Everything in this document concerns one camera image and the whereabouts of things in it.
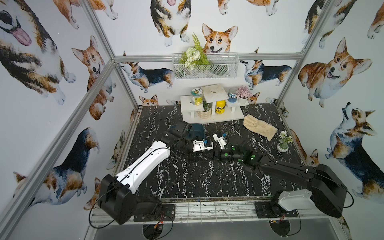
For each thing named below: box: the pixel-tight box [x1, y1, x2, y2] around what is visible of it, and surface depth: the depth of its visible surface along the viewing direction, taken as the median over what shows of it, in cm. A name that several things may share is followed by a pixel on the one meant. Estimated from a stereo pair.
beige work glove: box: [243, 114, 278, 142], surface depth 109 cm
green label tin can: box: [191, 87, 203, 106], surface depth 99 cm
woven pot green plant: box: [199, 100, 213, 120], surface depth 112 cm
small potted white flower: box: [277, 130, 293, 153], surface depth 94 cm
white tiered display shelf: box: [180, 83, 249, 124], surface depth 106 cm
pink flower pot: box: [236, 85, 253, 105], surface depth 97 cm
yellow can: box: [215, 100, 227, 114], surface depth 112 cm
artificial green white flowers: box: [179, 32, 210, 71], surface depth 82 cm
